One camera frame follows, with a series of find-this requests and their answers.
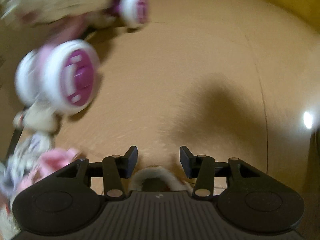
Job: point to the white maroon high-top shoe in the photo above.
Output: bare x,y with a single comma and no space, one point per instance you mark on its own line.
140,177

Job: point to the pink white ride-on bike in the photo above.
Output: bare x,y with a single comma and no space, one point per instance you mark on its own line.
75,77

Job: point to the pink knit shoe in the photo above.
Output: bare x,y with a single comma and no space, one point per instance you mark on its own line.
57,160

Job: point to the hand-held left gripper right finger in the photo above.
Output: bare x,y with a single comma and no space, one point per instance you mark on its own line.
186,162

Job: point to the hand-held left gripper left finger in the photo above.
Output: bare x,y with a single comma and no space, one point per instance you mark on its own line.
131,162

